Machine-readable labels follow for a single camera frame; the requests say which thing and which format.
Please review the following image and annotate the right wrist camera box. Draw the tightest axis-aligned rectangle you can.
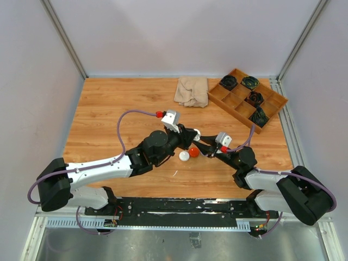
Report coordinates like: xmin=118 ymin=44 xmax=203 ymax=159
xmin=215 ymin=132 xmax=232 ymax=147

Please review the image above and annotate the dark rolled sock bottom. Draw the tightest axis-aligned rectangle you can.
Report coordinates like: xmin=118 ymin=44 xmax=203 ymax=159
xmin=249 ymin=106 xmax=269 ymax=128

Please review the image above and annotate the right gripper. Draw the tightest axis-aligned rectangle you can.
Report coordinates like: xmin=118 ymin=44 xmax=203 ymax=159
xmin=193 ymin=135 xmax=241 ymax=171

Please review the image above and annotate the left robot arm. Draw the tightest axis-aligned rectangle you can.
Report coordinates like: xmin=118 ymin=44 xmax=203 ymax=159
xmin=36 ymin=125 xmax=200 ymax=215

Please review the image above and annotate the wooden compartment tray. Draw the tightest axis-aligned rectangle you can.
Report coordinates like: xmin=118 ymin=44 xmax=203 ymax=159
xmin=208 ymin=69 xmax=288 ymax=134

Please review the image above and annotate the beige folded cloth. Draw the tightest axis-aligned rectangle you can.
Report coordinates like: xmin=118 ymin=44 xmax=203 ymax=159
xmin=173 ymin=76 xmax=209 ymax=108

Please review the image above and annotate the dark rolled sock top-left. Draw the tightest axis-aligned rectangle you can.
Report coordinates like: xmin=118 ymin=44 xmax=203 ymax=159
xmin=219 ymin=75 xmax=238 ymax=91

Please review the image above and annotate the dark rolled sock top-right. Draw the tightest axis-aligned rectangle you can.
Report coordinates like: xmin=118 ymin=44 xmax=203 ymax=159
xmin=241 ymin=76 xmax=259 ymax=91

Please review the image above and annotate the white round case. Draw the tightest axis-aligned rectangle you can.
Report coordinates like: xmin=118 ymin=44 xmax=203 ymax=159
xmin=194 ymin=128 xmax=201 ymax=141

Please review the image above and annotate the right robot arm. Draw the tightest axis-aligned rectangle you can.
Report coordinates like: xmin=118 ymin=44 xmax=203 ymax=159
xmin=194 ymin=134 xmax=337 ymax=226

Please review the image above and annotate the white earbud charging case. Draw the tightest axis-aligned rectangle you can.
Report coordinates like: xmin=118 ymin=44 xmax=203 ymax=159
xmin=179 ymin=151 xmax=190 ymax=161

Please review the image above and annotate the orange round case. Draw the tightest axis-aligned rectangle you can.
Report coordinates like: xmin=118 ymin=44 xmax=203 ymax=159
xmin=188 ymin=147 xmax=200 ymax=158

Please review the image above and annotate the dark rolled sock middle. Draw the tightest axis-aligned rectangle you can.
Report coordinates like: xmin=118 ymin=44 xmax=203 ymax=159
xmin=244 ymin=91 xmax=264 ymax=108

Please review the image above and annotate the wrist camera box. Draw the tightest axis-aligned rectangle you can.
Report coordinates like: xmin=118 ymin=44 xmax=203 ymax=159
xmin=161 ymin=110 xmax=180 ymax=133
xmin=215 ymin=132 xmax=232 ymax=147

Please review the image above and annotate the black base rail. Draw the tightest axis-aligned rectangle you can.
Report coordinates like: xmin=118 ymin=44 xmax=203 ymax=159
xmin=84 ymin=197 xmax=279 ymax=229

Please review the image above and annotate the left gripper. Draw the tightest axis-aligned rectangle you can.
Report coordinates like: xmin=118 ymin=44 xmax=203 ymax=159
xmin=155 ymin=123 xmax=198 ymax=165

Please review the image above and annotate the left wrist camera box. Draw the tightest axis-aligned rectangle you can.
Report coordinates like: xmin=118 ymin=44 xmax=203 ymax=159
xmin=161 ymin=110 xmax=180 ymax=133

